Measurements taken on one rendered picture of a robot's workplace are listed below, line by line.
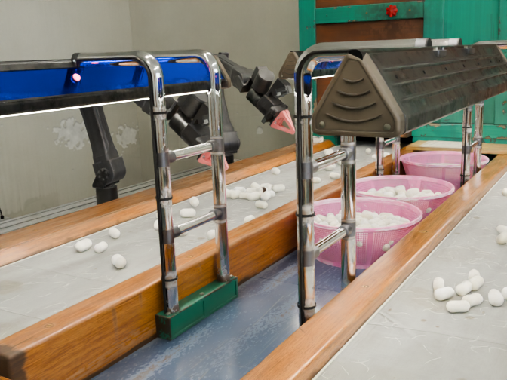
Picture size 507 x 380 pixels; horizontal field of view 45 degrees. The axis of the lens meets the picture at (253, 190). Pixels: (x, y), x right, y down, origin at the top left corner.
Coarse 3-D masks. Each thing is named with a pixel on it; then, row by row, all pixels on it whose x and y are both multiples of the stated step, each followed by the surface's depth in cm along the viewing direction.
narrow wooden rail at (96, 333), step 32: (384, 160) 195; (320, 192) 154; (256, 224) 127; (288, 224) 134; (192, 256) 108; (256, 256) 123; (128, 288) 95; (160, 288) 98; (192, 288) 105; (64, 320) 84; (96, 320) 86; (128, 320) 92; (0, 352) 75; (32, 352) 77; (64, 352) 81; (96, 352) 87; (128, 352) 92
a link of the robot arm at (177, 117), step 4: (180, 108) 164; (176, 112) 165; (180, 112) 165; (176, 116) 165; (180, 116) 165; (184, 116) 165; (188, 116) 164; (172, 120) 165; (176, 120) 164; (180, 120) 164; (184, 120) 164; (188, 120) 165; (168, 124) 166; (172, 124) 165; (176, 124) 164; (180, 124) 164; (184, 124) 164; (172, 128) 166; (176, 128) 165; (180, 128) 164; (176, 132) 166; (180, 132) 164; (180, 136) 166
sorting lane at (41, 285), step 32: (288, 192) 166; (128, 224) 140; (32, 256) 119; (64, 256) 119; (96, 256) 118; (128, 256) 117; (160, 256) 117; (0, 288) 103; (32, 288) 103; (64, 288) 102; (96, 288) 102; (0, 320) 90; (32, 320) 90
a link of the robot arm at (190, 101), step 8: (184, 96) 163; (192, 96) 161; (200, 96) 163; (176, 104) 164; (184, 104) 163; (192, 104) 162; (200, 104) 162; (168, 112) 164; (184, 112) 163; (192, 112) 163
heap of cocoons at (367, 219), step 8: (320, 216) 141; (328, 216) 139; (336, 216) 141; (360, 216) 139; (368, 216) 139; (376, 216) 139; (384, 216) 138; (392, 216) 137; (328, 224) 136; (336, 224) 133; (360, 224) 135; (368, 224) 131; (376, 224) 133; (384, 224) 133; (392, 224) 131; (400, 224) 132; (320, 240) 126; (384, 248) 123
